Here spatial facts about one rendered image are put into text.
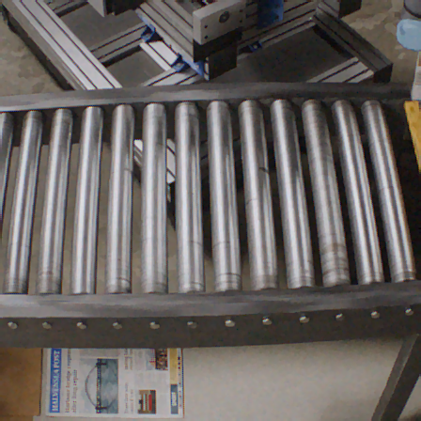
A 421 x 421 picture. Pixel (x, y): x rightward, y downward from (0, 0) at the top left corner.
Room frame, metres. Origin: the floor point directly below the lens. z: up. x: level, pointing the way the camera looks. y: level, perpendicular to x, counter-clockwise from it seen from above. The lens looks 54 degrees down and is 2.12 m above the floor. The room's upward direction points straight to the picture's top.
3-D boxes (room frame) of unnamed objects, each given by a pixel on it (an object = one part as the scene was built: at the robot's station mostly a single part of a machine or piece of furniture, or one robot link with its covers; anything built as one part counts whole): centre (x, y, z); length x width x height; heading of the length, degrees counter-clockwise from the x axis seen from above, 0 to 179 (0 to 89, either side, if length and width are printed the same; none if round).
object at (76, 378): (1.02, 0.28, 0.00); 0.37 x 0.28 x 0.01; 92
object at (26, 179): (1.01, 0.38, 0.77); 0.47 x 0.05 x 0.05; 2
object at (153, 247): (1.02, 0.12, 0.77); 0.47 x 0.05 x 0.05; 2
